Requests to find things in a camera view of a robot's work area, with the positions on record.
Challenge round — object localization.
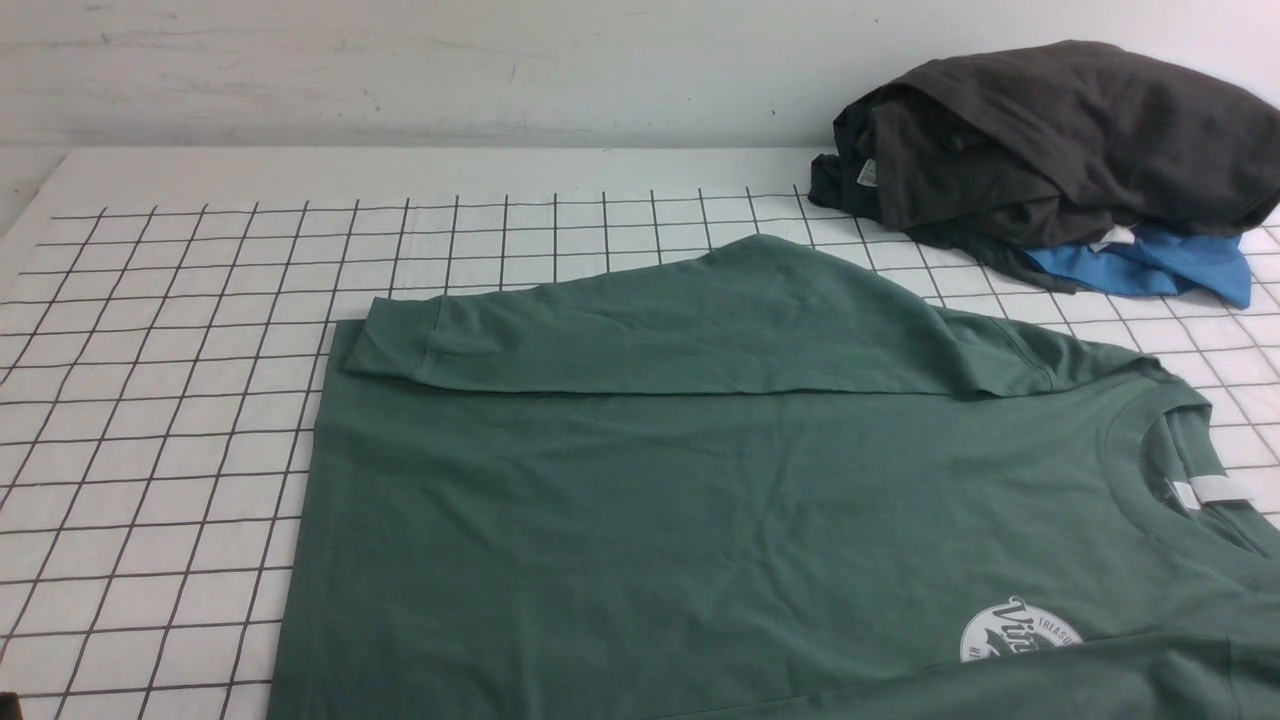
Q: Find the dark grey crumpled garment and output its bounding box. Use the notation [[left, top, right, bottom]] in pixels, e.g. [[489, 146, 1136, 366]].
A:
[[808, 41, 1279, 293]]

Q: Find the blue crumpled garment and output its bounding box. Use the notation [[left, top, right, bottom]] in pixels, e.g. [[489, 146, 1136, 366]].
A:
[[1021, 225, 1252, 309]]

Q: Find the green long-sleeve top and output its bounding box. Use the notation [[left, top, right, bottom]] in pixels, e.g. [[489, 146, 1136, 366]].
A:
[[266, 236, 1277, 719]]

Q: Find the white grid-patterned table cloth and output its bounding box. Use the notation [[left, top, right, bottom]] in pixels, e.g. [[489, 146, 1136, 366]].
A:
[[1, 147, 1277, 719]]

